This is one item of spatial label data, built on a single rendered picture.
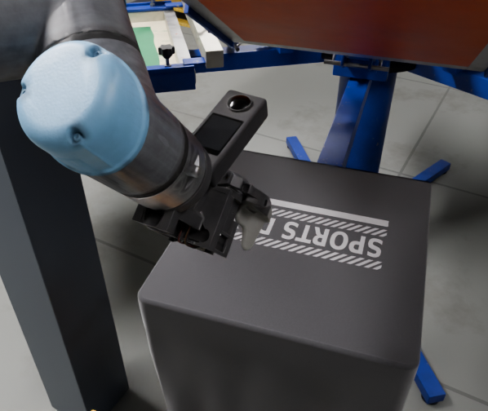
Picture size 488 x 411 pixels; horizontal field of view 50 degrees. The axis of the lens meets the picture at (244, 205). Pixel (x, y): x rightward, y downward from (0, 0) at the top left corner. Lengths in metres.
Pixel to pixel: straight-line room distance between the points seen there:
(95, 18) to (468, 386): 1.84
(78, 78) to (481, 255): 2.32
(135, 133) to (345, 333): 0.57
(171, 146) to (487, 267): 2.20
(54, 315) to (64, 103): 1.14
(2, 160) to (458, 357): 1.63
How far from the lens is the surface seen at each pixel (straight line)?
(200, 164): 0.44
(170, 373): 1.02
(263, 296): 0.87
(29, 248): 1.30
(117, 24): 0.40
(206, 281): 0.89
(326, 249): 0.96
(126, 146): 0.35
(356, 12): 0.94
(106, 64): 0.34
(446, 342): 2.15
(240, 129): 0.51
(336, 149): 1.30
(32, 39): 0.41
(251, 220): 0.59
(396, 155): 3.10
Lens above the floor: 1.59
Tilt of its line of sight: 38 degrees down
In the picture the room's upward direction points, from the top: straight up
